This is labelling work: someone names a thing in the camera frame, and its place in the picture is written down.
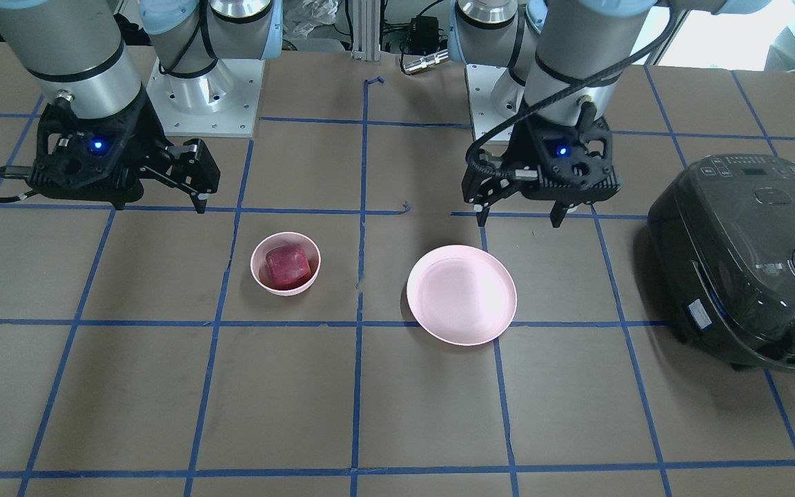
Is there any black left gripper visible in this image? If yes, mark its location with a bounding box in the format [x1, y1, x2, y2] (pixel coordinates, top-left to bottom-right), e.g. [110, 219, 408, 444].
[462, 97, 612, 229]

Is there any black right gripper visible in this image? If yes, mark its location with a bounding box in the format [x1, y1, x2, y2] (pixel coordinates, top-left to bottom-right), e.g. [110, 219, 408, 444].
[46, 89, 221, 214]

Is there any pink bowl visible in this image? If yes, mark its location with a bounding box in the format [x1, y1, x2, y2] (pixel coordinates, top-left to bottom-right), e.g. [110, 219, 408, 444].
[251, 232, 322, 296]

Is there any red apple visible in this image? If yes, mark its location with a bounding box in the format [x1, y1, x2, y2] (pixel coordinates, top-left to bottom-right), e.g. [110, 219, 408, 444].
[265, 244, 312, 291]

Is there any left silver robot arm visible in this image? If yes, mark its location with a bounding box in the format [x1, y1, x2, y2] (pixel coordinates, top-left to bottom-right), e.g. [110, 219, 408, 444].
[448, 1, 766, 227]

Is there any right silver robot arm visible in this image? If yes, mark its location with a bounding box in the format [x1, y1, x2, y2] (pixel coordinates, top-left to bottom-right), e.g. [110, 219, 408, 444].
[0, 1, 283, 214]

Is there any pink plate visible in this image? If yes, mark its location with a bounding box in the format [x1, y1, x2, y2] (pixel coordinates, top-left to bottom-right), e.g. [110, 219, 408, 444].
[406, 244, 518, 347]

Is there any dark grey rice cooker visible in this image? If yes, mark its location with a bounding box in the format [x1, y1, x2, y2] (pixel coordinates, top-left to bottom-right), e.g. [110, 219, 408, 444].
[647, 154, 795, 374]

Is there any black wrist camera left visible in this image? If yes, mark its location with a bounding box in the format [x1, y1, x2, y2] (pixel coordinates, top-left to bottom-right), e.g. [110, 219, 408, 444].
[511, 117, 622, 204]

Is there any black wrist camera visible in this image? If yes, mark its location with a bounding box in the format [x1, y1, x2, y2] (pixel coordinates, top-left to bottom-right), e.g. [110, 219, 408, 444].
[24, 107, 144, 210]
[511, 117, 622, 204]

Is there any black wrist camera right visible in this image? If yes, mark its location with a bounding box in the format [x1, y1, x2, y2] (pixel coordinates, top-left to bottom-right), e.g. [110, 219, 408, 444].
[24, 107, 144, 210]

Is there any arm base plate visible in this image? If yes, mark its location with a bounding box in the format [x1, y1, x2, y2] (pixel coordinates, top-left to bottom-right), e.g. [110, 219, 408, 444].
[146, 59, 266, 139]
[466, 63, 531, 139]

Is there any aluminium frame post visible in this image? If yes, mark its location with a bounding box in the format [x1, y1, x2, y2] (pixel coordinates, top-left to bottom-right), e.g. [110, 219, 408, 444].
[346, 0, 382, 63]

